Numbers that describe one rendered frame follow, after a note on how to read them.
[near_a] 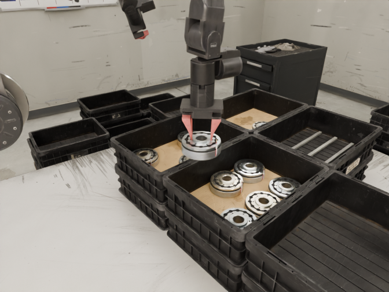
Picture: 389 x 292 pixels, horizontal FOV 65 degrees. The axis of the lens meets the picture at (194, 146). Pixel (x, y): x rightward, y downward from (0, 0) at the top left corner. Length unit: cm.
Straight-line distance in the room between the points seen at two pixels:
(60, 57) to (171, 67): 144
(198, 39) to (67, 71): 320
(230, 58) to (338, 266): 55
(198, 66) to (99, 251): 62
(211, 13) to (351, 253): 65
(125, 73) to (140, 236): 319
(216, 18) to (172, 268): 66
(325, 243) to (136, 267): 51
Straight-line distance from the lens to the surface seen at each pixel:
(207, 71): 69
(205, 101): 72
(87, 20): 379
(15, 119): 81
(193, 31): 69
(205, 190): 96
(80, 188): 127
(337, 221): 95
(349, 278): 82
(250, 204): 88
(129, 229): 105
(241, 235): 70
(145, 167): 91
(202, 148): 75
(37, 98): 382
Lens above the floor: 142
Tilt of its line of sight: 30 degrees down
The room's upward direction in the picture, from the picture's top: straight up
